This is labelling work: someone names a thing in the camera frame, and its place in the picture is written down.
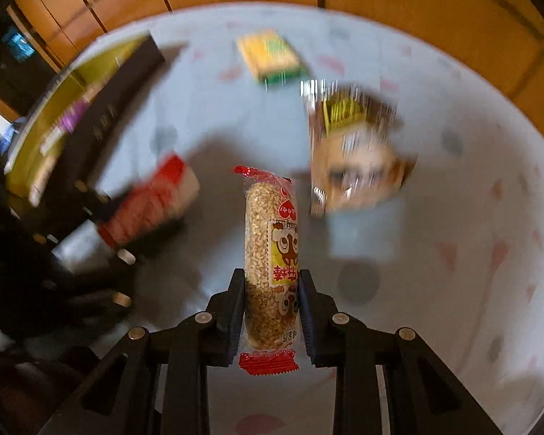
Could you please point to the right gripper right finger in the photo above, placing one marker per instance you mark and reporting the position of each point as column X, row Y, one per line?
column 385, row 382

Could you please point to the purple candy packet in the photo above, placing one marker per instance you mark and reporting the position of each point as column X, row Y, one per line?
column 73, row 114

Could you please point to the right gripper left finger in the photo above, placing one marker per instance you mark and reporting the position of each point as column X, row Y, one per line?
column 156, row 382

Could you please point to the sesame rice bar packet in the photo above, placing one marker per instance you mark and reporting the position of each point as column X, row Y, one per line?
column 271, row 268

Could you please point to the white patterned tablecloth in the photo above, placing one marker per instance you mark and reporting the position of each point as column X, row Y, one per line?
column 457, row 255

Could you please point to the green cracker packet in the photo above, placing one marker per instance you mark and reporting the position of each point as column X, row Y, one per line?
column 271, row 60

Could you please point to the gold interior black tin box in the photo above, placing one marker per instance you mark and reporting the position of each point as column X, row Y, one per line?
column 123, row 68

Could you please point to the brown black sesame paste packet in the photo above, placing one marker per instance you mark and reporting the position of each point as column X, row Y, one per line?
column 352, row 164

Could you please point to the red white round-logo snack packet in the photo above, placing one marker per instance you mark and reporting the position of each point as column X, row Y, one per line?
column 162, row 198

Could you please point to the white gold stick sachet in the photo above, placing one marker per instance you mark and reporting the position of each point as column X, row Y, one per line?
column 50, row 148

